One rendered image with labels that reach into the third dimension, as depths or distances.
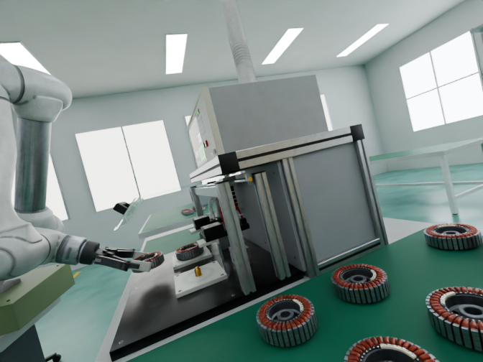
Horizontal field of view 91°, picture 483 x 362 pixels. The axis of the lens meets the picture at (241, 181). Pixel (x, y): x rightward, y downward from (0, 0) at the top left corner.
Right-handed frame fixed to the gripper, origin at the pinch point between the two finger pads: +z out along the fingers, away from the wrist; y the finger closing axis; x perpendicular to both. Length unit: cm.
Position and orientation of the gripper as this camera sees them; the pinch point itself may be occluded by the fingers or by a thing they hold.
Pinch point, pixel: (146, 261)
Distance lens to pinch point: 96.0
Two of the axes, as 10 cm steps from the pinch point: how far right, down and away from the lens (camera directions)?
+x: 2.4, -9.6, 1.2
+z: 9.2, 2.6, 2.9
